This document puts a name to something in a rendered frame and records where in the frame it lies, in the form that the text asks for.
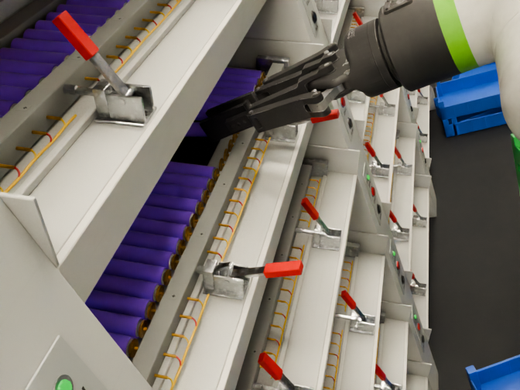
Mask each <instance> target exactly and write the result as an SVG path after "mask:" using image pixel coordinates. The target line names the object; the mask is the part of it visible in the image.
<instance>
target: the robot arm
mask: <svg viewBox="0 0 520 390"><path fill-rule="evenodd" d="M493 62H495V64H496V68H497V73H498V83H499V90H500V98H501V110H502V113H503V115H504V118H505V121H506V123H507V125H508V127H509V128H510V130H511V132H512V133H513V134H514V136H515V137H516V138H517V139H518V140H519V141H520V0H387V1H386V2H385V5H383V6H382V7H381V8H380V10H379V13H378V18H376V19H373V20H371V21H369V22H366V23H365V24H362V25H360V26H358V27H355V28H353V29H351V30H349V31H347V33H346V34H345V36H344V48H342V49H340V50H339V49H338V47H337V44H336V43H331V44H329V45H328V46H326V47H325V48H323V49H322V50H321V51H319V52H318V53H315V54H313V55H312V56H309V57H307V58H306V59H304V60H301V61H299V62H298V63H295V64H293V65H292V66H290V67H287V68H286V69H284V70H281V71H279V72H278V73H276V74H273V75H272V76H270V77H266V78H265V79H264V80H263V81H262V83H263V84H264V85H262V86H261V87H257V88H256V89H255V92H254V91H251V92H248V93H247V94H243V95H242V96H239V97H237V98H234V99H232V100H230V101H227V102H224V103H223V104H219V105H218V106H215V107H213V108H210V109H208V110H207V112H206V115H207V117H208V118H205V119H204V120H201V122H200V127H201V128H202V129H203V130H204V132H205V133H206V135H207V137H208V138H209V139H210V141H211V142H216V141H218V140H221V139H224V138H226V137H228V136H230V135H233V134H236V133H238V132H241V131H244V130H245V129H248V128H251V127H253V126H254V127H255V129H256V131H257V133H260V132H265V131H268V130H271V129H274V128H278V127H282V126H284V125H289V124H292V123H295V122H298V121H302V120H306V119H308V118H320V117H326V116H328V115H329V114H330V113H331V110H330V107H329V103H330V102H331V101H332V100H337V99H339V98H342V97H344V96H345V95H347V94H349V93H350V92H352V91H354V90H359V91H362V92H363V93H364V95H366V96H367V97H370V98H373V97H376V96H378V95H380V94H384V93H387V92H389V91H393V90H394V89H397V88H400V87H401V86H403V87H404V88H405V89H406V90H408V91H411V92H412V91H416V90H418V89H420V88H423V87H426V86H429V85H430V86H431V87H432V88H435V87H436V86H437V84H436V83H437V82H440V81H442V80H446V79H448V78H450V77H454V76H456V75H458V74H462V73H465V72H467V71H469V70H473V69H475V68H478V67H481V66H483V65H486V64H489V63H493Z"/></svg>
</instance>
